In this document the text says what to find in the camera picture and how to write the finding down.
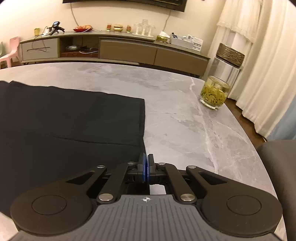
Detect black trousers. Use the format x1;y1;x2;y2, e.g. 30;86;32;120
1;81;145;215

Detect glass of green tea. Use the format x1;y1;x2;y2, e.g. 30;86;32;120
200;76;230;110

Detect black chair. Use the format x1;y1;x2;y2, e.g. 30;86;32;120
257;140;295;240

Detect long low TV cabinet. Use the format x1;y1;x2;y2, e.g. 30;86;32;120
20;31;209;77

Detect tall glass jar brown lid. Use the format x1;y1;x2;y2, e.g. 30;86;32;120
208;43;245;88

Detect white box on cabinet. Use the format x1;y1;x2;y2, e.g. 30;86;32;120
170;33;203;52

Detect tissue box on cabinet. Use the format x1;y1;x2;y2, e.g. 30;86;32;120
156;31;170;43

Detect gold ornaments on cabinet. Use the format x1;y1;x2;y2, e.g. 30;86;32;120
106;24;132;33

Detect clear glass set on cabinet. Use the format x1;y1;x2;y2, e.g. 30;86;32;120
132;20;156;38

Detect red fruit plate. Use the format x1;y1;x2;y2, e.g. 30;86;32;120
73;25;93;33

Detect black handheld device on cabinet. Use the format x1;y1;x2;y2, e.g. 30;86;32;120
42;21;65;36

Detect yellow cup on cabinet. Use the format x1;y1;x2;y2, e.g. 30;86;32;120
34;28;40;37

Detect green plastic child chair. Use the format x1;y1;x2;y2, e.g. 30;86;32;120
0;42;6;57

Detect pink plastic child chair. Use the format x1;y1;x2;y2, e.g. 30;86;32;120
0;36;21;68

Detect white curtain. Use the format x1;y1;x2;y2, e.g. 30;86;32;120
208;1;295;141

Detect wall TV with patterned cover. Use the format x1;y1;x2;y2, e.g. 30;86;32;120
62;0;187;13

